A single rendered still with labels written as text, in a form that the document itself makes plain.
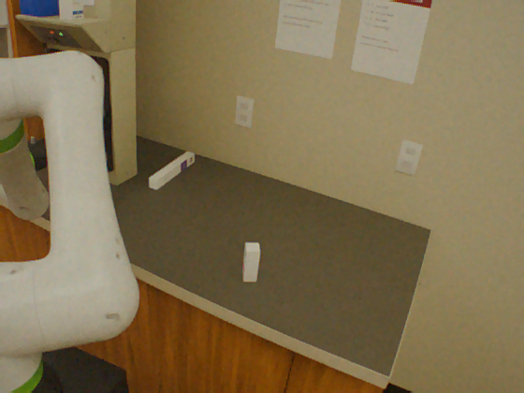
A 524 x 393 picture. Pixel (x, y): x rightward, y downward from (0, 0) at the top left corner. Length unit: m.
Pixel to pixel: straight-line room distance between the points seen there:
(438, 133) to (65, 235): 1.16
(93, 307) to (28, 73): 0.43
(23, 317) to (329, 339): 0.68
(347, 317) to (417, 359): 0.92
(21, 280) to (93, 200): 0.16
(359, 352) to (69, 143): 0.75
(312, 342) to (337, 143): 0.78
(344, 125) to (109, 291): 1.11
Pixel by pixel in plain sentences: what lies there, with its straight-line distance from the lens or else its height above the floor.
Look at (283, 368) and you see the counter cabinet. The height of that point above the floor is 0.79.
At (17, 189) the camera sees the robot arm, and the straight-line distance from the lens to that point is 1.08.
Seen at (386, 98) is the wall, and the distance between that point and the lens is 1.45.
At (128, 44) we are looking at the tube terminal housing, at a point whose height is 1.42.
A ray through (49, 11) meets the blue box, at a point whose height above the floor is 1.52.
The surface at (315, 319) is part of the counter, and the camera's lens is 1.06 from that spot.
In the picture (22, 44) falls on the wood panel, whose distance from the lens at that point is 1.64.
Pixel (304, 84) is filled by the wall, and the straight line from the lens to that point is 1.52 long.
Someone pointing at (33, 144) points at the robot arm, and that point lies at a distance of 1.31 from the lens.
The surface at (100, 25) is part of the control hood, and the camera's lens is 1.35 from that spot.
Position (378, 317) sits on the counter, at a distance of 1.12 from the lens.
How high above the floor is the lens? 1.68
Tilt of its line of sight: 30 degrees down
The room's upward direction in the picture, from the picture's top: 6 degrees clockwise
